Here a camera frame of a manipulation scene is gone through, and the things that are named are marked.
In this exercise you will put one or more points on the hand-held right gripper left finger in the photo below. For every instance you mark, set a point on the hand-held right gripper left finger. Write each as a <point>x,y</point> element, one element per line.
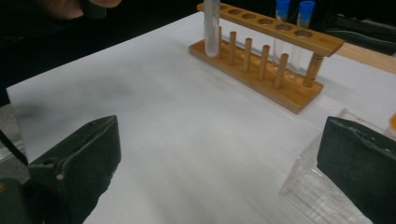
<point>77,168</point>

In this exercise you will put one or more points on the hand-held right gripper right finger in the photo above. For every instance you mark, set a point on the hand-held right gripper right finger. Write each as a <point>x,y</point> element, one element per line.
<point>364,168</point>

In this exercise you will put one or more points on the orange cap plastic tube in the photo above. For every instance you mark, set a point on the orange cap plastic tube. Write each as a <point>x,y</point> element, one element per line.
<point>393,123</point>
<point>211,31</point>

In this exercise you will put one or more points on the clear acrylic tube rack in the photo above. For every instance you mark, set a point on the clear acrylic tube rack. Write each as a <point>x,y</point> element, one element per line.
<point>311,193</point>

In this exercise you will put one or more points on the wooden test tube rack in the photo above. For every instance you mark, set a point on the wooden test tube rack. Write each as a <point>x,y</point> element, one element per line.
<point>289,93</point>

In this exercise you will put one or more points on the blue cap plastic tube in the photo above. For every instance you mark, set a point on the blue cap plastic tube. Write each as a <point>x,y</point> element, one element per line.
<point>306,9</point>
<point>282,7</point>

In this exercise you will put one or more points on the dark equipment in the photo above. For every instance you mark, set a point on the dark equipment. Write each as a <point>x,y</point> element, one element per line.
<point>364,34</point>

